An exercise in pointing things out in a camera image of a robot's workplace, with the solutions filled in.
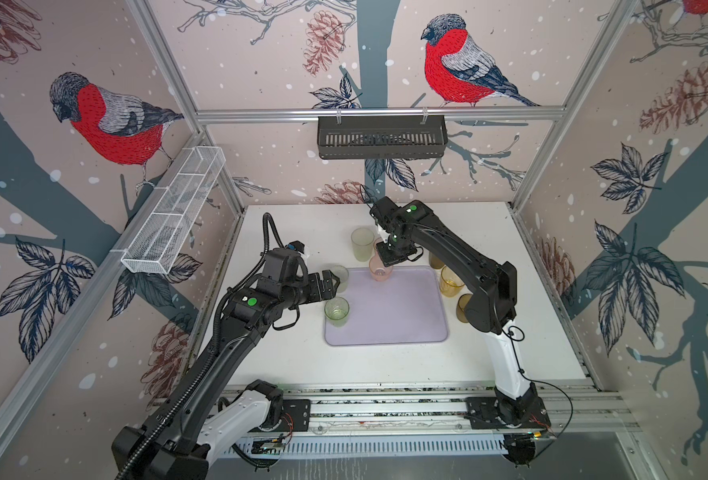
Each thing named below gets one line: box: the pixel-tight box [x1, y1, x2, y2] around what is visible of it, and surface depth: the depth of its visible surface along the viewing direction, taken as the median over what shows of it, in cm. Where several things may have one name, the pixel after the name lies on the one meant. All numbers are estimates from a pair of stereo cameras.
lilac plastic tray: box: [325, 266, 448, 346], surface depth 92 cm
